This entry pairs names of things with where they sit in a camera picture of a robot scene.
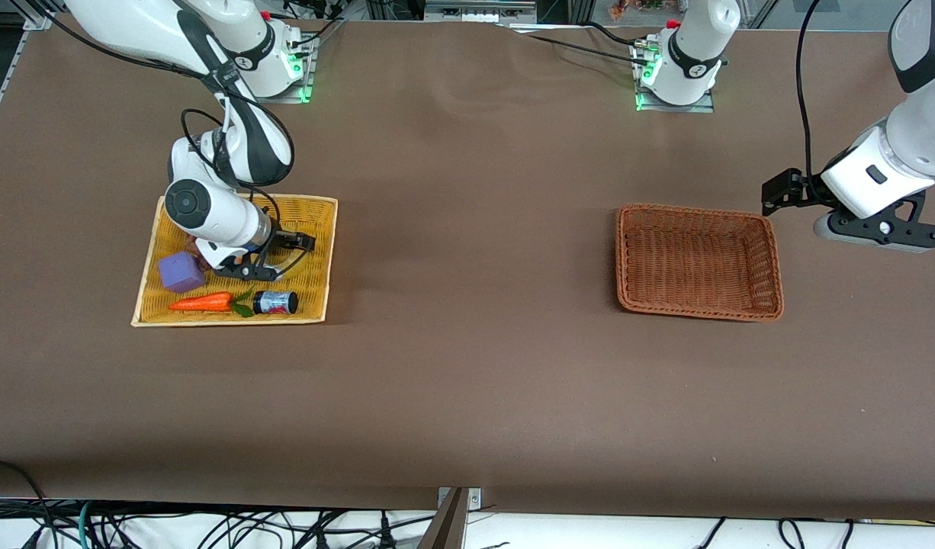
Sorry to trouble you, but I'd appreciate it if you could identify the table cover sheet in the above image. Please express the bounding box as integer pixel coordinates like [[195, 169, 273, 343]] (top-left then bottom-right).
[[0, 11, 935, 523]]

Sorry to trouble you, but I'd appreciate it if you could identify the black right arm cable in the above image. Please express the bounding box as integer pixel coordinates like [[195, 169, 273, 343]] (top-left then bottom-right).
[[180, 72, 295, 230]]

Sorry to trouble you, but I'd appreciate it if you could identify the orange toy carrot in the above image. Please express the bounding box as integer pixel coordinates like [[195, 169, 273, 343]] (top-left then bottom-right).
[[168, 288, 256, 318]]

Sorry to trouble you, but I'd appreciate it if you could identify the yellow wicker basket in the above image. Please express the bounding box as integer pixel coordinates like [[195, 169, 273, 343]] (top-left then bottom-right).
[[130, 194, 339, 329]]

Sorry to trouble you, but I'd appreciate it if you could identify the brown wicker basket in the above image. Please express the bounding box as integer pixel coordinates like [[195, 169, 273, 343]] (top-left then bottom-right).
[[615, 203, 786, 323]]

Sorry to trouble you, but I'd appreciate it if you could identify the metal table bracket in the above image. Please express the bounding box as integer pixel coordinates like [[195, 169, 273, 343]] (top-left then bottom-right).
[[418, 486, 484, 549]]

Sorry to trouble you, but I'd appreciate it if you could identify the orange background object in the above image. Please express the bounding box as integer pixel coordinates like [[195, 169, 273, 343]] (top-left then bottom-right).
[[609, 0, 670, 20]]

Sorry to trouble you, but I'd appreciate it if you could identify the purple cube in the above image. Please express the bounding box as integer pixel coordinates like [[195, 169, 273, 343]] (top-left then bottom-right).
[[158, 252, 207, 294]]

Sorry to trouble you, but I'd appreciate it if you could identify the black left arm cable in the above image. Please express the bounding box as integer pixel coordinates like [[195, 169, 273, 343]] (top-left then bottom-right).
[[794, 0, 828, 185]]

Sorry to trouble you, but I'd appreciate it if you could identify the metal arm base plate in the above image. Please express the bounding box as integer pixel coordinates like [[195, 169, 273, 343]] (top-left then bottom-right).
[[254, 34, 314, 104], [634, 42, 716, 114]]

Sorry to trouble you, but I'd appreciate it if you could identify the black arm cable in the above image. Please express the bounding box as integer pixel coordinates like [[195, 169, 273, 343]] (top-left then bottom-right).
[[180, 72, 295, 230], [794, 0, 828, 185]]

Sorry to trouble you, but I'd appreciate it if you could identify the small dark jar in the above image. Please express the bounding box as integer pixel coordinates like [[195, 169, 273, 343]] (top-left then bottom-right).
[[252, 290, 300, 316]]

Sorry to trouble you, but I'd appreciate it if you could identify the grey metal device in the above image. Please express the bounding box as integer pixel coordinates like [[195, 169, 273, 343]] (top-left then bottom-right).
[[424, 0, 537, 24]]

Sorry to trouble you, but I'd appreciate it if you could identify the aluminium frame rail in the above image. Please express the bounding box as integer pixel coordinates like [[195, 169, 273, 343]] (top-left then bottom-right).
[[0, 0, 56, 146]]

